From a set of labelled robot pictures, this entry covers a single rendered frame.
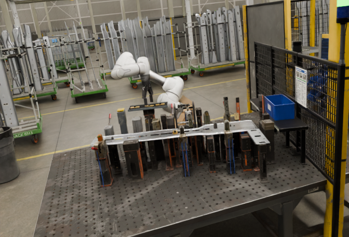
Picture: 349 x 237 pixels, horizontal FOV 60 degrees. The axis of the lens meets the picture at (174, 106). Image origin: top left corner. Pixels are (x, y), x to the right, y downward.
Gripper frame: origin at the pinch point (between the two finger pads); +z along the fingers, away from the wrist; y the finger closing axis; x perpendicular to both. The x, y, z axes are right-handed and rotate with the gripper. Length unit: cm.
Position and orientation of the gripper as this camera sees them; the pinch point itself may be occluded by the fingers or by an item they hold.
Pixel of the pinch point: (148, 101)
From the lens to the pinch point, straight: 282.5
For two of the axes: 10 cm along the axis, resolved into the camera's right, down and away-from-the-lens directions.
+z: 1.1, 9.6, 2.7
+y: -3.9, 3.0, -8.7
